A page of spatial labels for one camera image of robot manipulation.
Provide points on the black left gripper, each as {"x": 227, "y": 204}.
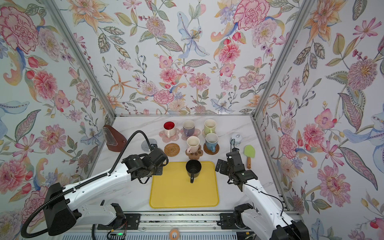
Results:
{"x": 161, "y": 168}

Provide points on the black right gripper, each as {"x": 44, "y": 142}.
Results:
{"x": 225, "y": 164}

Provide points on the grey-blue woven round coaster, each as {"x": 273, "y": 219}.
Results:
{"x": 145, "y": 147}

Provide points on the dark brown round coaster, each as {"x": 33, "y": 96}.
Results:
{"x": 208, "y": 151}

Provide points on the tan rattan round coaster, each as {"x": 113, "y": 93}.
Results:
{"x": 172, "y": 150}

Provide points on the white mug blue handle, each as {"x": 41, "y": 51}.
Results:
{"x": 212, "y": 142}

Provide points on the brown paw print coaster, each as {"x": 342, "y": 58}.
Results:
{"x": 196, "y": 155}

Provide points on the black mug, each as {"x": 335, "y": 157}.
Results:
{"x": 193, "y": 168}

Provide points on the white mug pink handle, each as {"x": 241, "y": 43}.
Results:
{"x": 193, "y": 143}

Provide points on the red inside white mug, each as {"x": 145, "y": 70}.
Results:
{"x": 169, "y": 129}

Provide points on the light green mug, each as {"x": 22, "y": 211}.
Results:
{"x": 210, "y": 124}

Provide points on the white mug purple handle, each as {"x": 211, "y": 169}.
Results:
{"x": 189, "y": 128}

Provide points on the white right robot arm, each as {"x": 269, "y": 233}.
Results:
{"x": 263, "y": 215}

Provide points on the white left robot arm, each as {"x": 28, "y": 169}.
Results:
{"x": 85, "y": 203}

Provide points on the lime green spatula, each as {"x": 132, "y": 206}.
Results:
{"x": 249, "y": 152}

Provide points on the yellow tray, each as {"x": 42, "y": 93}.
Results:
{"x": 173, "y": 188}

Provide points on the orange tape roll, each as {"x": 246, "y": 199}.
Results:
{"x": 174, "y": 234}

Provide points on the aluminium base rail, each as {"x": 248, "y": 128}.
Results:
{"x": 187, "y": 220}

